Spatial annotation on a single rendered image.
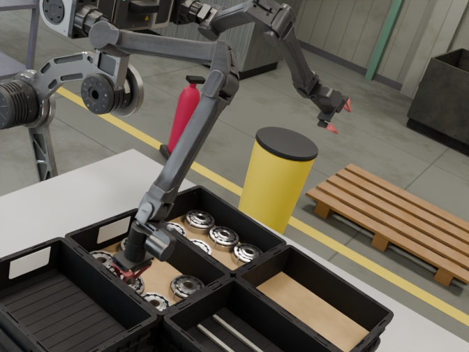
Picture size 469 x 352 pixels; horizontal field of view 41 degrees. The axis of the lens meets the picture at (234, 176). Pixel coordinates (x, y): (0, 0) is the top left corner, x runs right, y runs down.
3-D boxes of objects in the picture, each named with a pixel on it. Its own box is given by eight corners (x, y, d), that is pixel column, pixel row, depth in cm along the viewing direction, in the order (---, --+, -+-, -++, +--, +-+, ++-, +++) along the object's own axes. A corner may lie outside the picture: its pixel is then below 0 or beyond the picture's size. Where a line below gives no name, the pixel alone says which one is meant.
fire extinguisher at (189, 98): (199, 156, 446) (219, 79, 418) (186, 170, 423) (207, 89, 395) (165, 144, 450) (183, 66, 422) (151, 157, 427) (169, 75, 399)
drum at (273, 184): (299, 232, 391) (331, 150, 364) (263, 251, 363) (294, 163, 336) (255, 202, 410) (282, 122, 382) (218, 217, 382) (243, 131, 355)
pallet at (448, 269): (493, 251, 437) (500, 239, 432) (460, 299, 373) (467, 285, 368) (349, 173, 488) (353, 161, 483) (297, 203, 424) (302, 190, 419)
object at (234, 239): (203, 235, 207) (204, 232, 207) (219, 223, 215) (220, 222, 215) (228, 248, 203) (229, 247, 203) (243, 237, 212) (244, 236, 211)
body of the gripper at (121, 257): (153, 260, 174) (160, 240, 170) (126, 274, 166) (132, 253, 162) (138, 247, 177) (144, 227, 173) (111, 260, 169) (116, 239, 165)
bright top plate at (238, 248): (227, 250, 203) (227, 248, 203) (246, 241, 210) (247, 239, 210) (250, 267, 198) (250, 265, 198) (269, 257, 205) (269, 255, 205)
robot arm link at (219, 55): (250, 49, 164) (235, 37, 155) (239, 98, 164) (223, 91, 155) (112, 29, 182) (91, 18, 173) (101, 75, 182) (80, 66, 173)
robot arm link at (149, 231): (142, 214, 168) (128, 221, 164) (161, 227, 165) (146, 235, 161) (137, 233, 171) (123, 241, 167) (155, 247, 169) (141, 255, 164)
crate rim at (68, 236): (60, 242, 176) (61, 235, 175) (137, 212, 199) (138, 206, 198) (158, 323, 158) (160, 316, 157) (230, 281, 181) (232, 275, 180)
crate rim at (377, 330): (231, 281, 181) (233, 275, 180) (287, 248, 203) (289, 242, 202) (345, 366, 162) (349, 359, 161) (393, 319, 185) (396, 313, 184)
